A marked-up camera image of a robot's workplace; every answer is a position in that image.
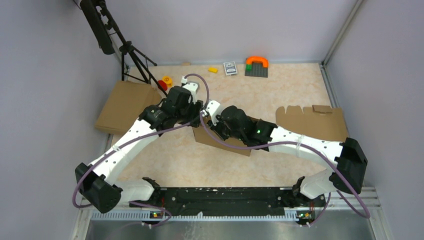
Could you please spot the black tripod stand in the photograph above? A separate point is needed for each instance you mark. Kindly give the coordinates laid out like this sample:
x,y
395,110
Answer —
x,y
112,42

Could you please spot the grey plate with orange arch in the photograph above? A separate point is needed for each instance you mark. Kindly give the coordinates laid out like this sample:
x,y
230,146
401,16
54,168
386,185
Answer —
x,y
256,66

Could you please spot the small yellow block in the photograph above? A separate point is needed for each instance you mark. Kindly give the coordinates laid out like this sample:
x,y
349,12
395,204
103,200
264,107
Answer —
x,y
213,70

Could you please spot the red yellow toy block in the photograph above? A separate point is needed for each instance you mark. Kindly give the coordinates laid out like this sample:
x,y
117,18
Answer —
x,y
166,82

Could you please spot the flat cardboard sheet right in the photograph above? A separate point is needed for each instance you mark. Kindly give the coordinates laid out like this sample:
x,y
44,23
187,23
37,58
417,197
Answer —
x,y
317,121

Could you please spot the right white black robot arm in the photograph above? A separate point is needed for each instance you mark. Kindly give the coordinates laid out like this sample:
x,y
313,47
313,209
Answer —
x,y
344,161

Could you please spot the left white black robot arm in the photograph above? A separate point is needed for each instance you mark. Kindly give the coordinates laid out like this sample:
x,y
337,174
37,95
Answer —
x,y
96,181

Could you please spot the aluminium frame rail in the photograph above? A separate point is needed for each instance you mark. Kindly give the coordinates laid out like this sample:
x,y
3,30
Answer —
x,y
336,222

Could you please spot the folded cardboard box left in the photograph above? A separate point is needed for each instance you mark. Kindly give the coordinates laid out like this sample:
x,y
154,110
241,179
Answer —
x,y
125,103

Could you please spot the playing card deck box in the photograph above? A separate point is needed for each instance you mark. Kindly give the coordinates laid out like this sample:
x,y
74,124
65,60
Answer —
x,y
230,68

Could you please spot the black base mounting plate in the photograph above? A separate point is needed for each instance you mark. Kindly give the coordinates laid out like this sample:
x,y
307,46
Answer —
x,y
230,201

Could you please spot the large cardboard box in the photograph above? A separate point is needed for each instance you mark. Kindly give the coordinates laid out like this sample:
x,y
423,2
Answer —
x,y
202,137

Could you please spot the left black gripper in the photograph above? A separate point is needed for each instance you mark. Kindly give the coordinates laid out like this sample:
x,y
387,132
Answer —
x,y
195,107

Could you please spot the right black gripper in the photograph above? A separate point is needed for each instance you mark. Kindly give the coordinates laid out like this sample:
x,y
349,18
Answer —
x,y
216,122

